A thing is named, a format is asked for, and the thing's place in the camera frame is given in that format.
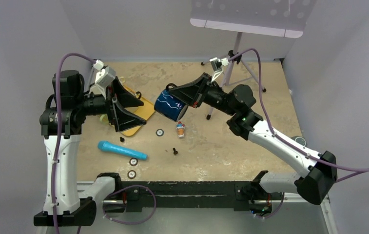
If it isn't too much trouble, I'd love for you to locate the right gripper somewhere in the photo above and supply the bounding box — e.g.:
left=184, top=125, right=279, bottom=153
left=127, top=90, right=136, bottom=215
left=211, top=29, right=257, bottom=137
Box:
left=170, top=72, right=237, bottom=117

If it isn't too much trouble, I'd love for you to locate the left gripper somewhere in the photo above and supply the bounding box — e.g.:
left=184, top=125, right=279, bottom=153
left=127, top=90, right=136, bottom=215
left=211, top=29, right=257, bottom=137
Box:
left=76, top=76, right=146, bottom=130

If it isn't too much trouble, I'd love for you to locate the dark blue mug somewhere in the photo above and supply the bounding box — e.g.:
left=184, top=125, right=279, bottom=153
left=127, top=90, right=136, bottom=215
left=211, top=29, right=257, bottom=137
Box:
left=154, top=83, right=189, bottom=122

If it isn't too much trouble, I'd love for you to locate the cream enamel mug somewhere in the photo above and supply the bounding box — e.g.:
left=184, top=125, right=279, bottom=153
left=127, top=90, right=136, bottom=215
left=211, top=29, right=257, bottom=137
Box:
left=135, top=91, right=142, bottom=99

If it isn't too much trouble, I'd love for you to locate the green mug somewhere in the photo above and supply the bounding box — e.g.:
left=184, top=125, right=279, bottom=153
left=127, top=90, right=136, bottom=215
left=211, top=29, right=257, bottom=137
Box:
left=99, top=115, right=109, bottom=124

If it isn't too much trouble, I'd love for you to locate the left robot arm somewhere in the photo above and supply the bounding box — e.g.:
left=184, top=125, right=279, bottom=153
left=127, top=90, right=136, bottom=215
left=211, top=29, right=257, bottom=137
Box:
left=33, top=70, right=146, bottom=227

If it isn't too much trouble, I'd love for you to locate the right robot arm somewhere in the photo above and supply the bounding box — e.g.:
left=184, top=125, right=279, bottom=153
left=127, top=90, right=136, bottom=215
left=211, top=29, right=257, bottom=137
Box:
left=166, top=73, right=338, bottom=205

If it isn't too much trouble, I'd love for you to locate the yellow plastic tray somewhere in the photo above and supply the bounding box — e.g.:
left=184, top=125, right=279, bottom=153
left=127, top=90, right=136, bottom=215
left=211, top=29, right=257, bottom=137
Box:
left=121, top=86, right=155, bottom=137

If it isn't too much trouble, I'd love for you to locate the ice cream cone toy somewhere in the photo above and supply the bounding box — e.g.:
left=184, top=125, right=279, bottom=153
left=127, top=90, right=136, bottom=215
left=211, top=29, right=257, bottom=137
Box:
left=176, top=121, right=185, bottom=138

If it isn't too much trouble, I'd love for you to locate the blue toy microphone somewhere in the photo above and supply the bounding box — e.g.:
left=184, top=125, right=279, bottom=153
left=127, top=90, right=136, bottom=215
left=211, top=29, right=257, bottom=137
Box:
left=97, top=141, right=148, bottom=160

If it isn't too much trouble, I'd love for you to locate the round token near tray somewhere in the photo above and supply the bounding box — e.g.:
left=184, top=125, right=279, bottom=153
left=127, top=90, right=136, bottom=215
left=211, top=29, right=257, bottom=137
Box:
left=156, top=129, right=164, bottom=137

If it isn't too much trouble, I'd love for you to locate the white tripod stand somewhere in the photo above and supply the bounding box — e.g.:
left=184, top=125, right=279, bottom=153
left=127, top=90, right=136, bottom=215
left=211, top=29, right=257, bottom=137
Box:
left=220, top=32, right=259, bottom=87

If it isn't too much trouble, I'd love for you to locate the round token upper front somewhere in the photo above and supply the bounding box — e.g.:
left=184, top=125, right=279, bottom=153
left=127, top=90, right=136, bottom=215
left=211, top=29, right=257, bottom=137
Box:
left=129, top=158, right=138, bottom=166

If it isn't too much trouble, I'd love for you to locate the dark round object right edge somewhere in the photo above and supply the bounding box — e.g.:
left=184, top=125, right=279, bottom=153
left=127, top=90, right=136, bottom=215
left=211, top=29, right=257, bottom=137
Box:
left=291, top=136, right=307, bottom=146

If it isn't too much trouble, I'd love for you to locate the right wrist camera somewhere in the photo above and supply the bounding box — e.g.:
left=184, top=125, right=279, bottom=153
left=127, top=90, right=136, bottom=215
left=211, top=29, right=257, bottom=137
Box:
left=209, top=57, right=229, bottom=82

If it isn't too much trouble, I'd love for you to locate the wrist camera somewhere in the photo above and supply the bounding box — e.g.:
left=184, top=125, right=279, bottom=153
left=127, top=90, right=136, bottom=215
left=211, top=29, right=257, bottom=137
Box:
left=209, top=57, right=229, bottom=82
left=93, top=59, right=116, bottom=97

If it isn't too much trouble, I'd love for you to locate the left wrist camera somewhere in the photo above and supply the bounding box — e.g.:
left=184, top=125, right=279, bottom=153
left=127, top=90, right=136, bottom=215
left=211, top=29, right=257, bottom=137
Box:
left=93, top=59, right=116, bottom=97

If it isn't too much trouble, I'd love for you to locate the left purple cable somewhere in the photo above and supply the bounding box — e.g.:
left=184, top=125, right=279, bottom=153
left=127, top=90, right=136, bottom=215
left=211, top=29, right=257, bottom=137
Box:
left=50, top=53, right=156, bottom=234

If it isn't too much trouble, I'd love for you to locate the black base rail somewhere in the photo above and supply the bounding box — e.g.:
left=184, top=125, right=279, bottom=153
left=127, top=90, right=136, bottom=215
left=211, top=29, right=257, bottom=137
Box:
left=103, top=181, right=282, bottom=213

